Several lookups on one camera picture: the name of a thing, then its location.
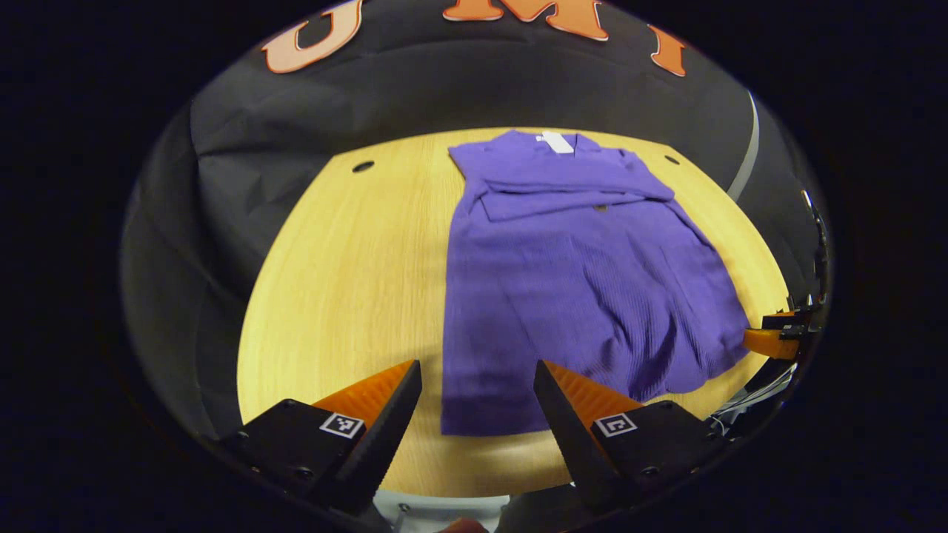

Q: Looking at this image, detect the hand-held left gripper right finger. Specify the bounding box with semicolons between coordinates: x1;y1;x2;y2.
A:
533;360;730;515

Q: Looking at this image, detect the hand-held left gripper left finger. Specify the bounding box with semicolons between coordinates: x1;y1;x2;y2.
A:
222;359;423;515

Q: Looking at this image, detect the purple shirt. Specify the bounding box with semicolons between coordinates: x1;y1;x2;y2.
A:
441;130;752;438

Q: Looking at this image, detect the white cable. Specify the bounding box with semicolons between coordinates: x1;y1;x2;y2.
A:
710;363;799;438

